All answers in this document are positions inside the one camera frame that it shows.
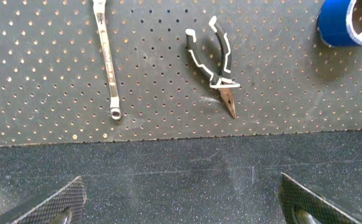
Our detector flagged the metal loop hook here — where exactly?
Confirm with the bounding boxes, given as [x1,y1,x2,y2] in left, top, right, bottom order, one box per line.
[210,81,241,90]

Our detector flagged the roll of blue tape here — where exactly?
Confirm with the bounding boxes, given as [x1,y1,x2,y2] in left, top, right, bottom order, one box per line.
[316,0,362,49]

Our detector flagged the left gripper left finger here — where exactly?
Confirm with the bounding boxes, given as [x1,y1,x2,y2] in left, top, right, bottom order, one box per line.
[0,175,88,224]

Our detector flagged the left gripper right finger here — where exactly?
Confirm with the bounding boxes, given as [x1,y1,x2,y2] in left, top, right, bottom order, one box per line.
[277,172,362,224]

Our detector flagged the black and white pliers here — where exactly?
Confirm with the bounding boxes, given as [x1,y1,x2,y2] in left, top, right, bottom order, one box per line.
[185,15,241,120]

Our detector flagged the black pegboard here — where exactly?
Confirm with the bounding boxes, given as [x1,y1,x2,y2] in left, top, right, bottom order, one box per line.
[0,0,362,148]

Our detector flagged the wrench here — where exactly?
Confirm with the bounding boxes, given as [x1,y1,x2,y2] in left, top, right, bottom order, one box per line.
[92,0,123,121]

